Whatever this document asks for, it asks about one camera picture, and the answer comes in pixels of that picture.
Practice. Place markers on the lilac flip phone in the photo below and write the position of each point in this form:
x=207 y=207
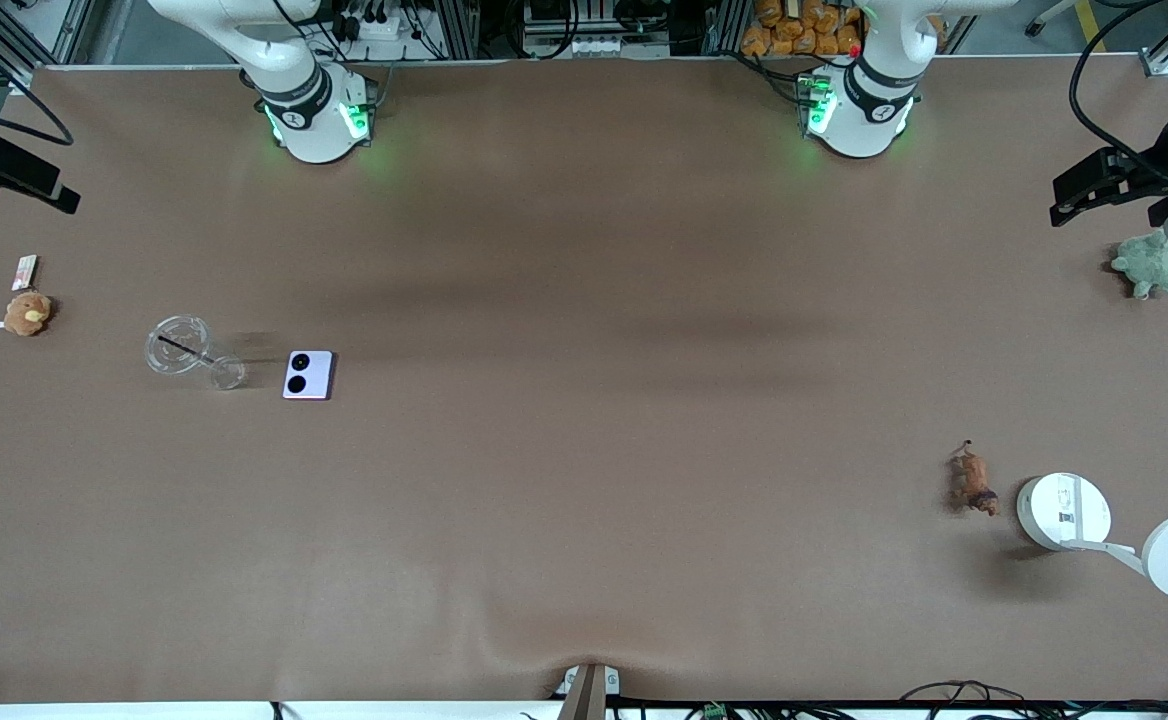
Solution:
x=319 y=385

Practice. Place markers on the brown toy horse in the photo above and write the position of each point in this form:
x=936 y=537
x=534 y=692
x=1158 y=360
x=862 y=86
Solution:
x=972 y=480

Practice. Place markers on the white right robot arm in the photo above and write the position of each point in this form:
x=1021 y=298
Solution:
x=314 y=120

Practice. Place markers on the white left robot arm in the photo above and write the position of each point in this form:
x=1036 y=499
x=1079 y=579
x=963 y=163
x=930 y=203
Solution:
x=874 y=100

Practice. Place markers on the white terminal block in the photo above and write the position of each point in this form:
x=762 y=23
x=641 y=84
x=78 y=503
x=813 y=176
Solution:
x=599 y=46

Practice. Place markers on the white power strip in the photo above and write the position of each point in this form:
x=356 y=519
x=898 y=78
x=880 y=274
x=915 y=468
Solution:
x=384 y=25

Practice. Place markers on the clear plastic cup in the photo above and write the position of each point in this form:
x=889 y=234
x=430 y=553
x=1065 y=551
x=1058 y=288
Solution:
x=189 y=330

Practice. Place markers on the orange plush toy pile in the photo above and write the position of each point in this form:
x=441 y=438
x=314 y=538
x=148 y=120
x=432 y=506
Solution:
x=804 y=30

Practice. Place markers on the thin black straw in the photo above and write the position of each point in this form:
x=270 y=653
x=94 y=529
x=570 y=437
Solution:
x=184 y=349

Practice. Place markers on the white desk lamp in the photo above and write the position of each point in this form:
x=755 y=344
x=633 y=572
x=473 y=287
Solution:
x=1064 y=510

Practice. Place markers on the brown plush toy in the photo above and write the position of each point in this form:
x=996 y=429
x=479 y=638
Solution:
x=27 y=313

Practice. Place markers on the printed card tag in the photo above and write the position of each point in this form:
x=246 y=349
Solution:
x=25 y=272

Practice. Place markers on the green turtle plush toy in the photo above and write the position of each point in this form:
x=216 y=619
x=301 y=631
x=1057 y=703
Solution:
x=1149 y=262

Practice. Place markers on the metal table edge bracket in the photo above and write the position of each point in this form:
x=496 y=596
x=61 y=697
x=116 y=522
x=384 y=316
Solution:
x=589 y=695

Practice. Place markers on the aluminium frame post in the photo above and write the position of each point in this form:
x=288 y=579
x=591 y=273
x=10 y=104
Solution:
x=459 y=25
x=729 y=25
x=72 y=30

